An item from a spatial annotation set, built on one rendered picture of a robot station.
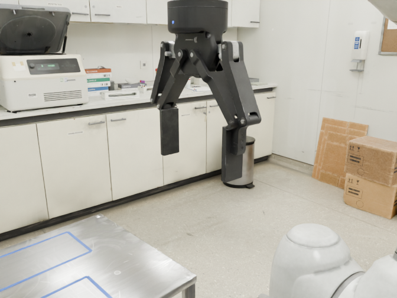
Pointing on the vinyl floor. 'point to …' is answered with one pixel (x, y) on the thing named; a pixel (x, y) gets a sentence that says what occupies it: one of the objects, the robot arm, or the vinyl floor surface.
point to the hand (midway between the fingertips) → (197, 157)
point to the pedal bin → (247, 168)
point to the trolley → (91, 265)
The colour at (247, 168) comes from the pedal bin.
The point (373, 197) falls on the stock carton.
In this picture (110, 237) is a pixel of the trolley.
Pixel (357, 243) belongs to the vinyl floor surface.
